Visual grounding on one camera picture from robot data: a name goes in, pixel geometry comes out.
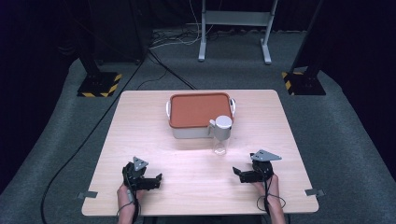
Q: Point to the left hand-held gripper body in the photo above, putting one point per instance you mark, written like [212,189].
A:
[134,176]

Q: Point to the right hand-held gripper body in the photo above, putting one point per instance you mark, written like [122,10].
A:
[262,169]

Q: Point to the person's right hand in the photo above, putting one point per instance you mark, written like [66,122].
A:
[270,186]

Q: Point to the person's left hand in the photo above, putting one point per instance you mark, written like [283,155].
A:
[124,193]

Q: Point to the clear bottle with grey cap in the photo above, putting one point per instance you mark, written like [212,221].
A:
[222,130]

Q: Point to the white box with orange lid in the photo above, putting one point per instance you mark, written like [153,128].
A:
[199,109]

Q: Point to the black stand with striped base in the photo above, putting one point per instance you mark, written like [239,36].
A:
[99,83]
[304,83]

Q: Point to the white metal stand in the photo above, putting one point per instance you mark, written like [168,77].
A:
[236,18]

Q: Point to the grey table bracket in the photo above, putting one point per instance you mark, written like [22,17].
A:
[315,192]
[87,195]

